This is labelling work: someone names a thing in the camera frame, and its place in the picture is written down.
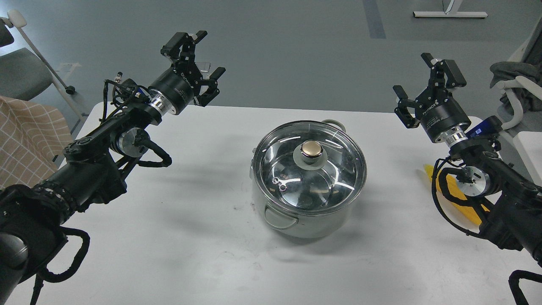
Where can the stainless steel pot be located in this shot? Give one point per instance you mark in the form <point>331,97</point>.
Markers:
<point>298,225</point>

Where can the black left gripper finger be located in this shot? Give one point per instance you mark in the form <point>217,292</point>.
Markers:
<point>208,88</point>
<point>180,49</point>

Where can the glass pot lid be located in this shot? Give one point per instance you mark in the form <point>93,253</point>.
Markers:
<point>309,167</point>

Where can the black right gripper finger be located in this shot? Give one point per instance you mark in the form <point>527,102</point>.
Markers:
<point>409,121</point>
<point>444,76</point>

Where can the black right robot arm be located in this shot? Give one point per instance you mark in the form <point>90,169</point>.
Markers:
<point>473,175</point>

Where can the grey office chair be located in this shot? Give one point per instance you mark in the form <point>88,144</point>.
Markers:
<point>25,73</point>

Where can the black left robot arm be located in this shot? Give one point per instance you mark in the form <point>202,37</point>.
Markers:
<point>34,241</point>

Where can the beige checkered cloth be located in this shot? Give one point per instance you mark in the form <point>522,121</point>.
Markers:
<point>31,136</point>

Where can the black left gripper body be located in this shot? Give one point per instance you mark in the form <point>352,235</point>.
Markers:
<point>179,84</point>

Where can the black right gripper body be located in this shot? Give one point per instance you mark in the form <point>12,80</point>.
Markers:
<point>438,112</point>

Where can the white desk leg base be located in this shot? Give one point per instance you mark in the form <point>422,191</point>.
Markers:
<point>452,11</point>

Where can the silver floor socket plate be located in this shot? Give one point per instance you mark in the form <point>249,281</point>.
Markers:
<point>203,67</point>

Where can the white chair frame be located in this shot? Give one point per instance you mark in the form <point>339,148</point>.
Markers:
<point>521,109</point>

